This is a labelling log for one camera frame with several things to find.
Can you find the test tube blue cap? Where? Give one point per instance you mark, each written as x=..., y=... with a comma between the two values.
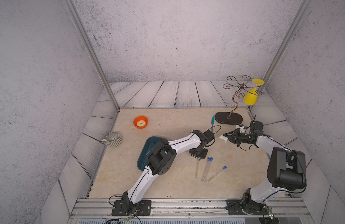
x=197, y=169
x=206, y=169
x=216, y=173

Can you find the yellow plastic goblet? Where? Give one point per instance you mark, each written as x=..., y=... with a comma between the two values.
x=252, y=95

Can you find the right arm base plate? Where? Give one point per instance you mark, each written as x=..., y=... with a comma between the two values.
x=239, y=207

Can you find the teal pen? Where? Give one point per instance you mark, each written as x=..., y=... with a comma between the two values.
x=212, y=123

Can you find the aluminium front rail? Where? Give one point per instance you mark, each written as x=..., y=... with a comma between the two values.
x=192, y=211

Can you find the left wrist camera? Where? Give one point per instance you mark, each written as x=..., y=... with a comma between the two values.
x=207, y=138

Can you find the black metal cup stand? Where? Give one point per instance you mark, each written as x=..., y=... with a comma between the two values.
x=232, y=118

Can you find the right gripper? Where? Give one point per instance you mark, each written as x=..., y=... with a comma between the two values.
x=234, y=137

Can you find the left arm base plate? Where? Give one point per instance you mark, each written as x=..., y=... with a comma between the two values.
x=126, y=208

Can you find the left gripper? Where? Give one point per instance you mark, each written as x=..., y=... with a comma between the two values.
x=194, y=153

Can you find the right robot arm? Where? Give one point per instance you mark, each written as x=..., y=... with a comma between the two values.
x=286, y=171

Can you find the orange bowl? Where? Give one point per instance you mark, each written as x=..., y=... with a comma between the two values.
x=141, y=122

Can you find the teal plastic tray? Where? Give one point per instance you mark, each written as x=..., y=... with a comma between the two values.
x=150, y=144

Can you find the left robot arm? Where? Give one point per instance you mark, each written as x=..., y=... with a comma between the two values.
x=161, y=158

